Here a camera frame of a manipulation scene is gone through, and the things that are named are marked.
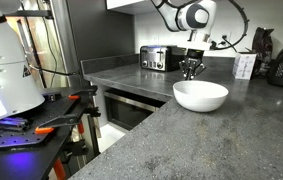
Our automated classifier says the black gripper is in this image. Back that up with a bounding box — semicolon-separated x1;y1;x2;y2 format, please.
179;49;206;80

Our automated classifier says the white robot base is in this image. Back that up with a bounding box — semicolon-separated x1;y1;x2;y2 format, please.
0;0;44;120

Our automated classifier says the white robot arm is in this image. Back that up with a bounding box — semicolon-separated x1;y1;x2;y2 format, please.
150;0;217;80

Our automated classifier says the white ceramic bowl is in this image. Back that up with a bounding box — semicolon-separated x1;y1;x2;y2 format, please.
173;80;229;112

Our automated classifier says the silver four-slot toaster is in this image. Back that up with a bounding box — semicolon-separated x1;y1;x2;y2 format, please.
139;45;186;72

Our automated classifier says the white printed carton box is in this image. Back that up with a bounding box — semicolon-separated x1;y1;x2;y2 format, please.
232;52;256;80

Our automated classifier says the dark brown coffee bag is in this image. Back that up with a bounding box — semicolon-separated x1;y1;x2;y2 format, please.
252;27;273;78

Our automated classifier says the built-in oven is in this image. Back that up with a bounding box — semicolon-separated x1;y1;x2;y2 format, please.
104;88;164;130

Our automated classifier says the black orange clamp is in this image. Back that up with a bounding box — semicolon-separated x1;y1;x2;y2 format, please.
35;85;101;134

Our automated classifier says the black mounting table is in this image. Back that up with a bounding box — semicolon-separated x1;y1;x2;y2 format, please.
0;87;99;180

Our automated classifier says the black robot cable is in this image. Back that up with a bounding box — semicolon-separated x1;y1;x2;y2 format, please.
210;0;251;52

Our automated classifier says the white upper wall cabinet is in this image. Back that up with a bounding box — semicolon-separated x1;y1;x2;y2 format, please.
106;0;156;15

